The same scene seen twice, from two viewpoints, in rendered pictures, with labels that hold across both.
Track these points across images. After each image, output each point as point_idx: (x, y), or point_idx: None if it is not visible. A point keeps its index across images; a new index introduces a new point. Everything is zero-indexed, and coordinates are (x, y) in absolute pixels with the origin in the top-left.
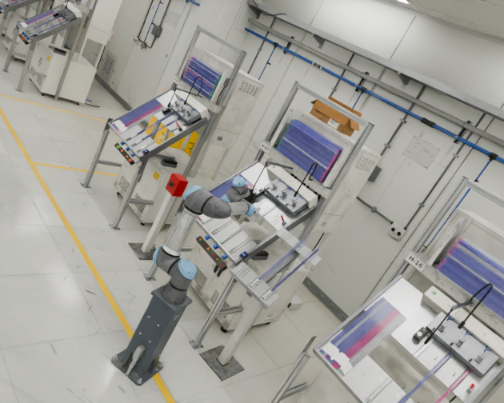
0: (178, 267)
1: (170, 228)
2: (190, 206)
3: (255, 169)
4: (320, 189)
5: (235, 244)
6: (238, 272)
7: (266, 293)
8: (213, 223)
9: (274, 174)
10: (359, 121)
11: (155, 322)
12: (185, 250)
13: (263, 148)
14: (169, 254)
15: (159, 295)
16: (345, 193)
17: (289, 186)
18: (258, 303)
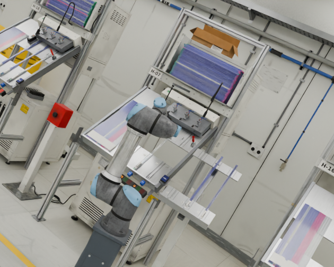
0: (124, 195)
1: (64, 160)
2: (137, 126)
3: (147, 95)
4: (222, 109)
5: (150, 169)
6: (167, 196)
7: (202, 214)
8: None
9: (170, 98)
10: (256, 44)
11: (98, 260)
12: (75, 184)
13: (153, 73)
14: (112, 181)
15: (102, 229)
16: (236, 114)
17: (189, 109)
18: (182, 227)
